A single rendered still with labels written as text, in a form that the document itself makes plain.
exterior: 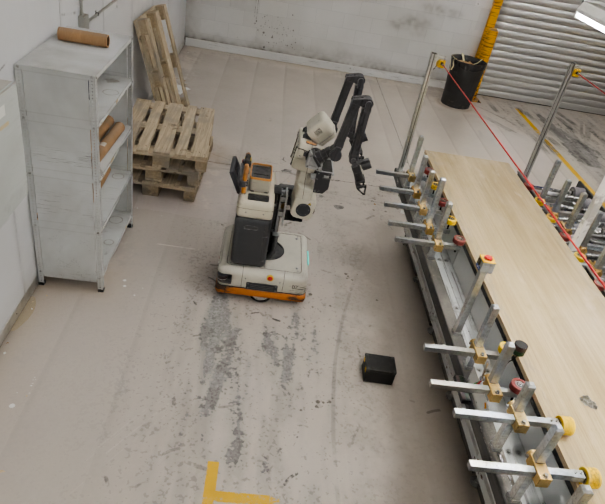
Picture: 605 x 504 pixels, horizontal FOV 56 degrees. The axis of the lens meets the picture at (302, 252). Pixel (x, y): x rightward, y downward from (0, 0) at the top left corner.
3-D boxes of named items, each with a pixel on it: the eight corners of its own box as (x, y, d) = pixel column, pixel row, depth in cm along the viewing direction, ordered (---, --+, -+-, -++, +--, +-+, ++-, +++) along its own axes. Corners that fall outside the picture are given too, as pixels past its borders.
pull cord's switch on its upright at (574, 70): (520, 192, 494) (576, 65, 433) (515, 184, 506) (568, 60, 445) (529, 193, 495) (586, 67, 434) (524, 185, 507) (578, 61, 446)
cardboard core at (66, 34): (56, 28, 351) (106, 36, 354) (61, 25, 358) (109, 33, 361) (57, 41, 356) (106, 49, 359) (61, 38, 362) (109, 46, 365)
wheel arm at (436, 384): (429, 389, 263) (432, 383, 261) (428, 384, 266) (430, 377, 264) (518, 399, 268) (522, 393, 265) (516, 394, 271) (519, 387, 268)
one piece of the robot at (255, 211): (226, 277, 413) (238, 175, 366) (233, 236, 458) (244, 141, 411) (272, 283, 416) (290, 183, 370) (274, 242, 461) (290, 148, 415)
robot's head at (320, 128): (305, 133, 369) (323, 119, 363) (304, 121, 386) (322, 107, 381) (318, 149, 375) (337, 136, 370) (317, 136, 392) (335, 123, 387)
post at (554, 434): (508, 504, 236) (556, 430, 209) (506, 496, 239) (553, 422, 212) (516, 504, 236) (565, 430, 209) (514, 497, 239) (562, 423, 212)
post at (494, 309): (461, 376, 300) (493, 307, 273) (460, 371, 303) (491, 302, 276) (468, 377, 300) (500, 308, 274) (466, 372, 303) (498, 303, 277)
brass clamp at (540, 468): (533, 486, 217) (539, 479, 214) (522, 456, 228) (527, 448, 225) (549, 488, 217) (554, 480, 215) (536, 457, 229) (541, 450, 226)
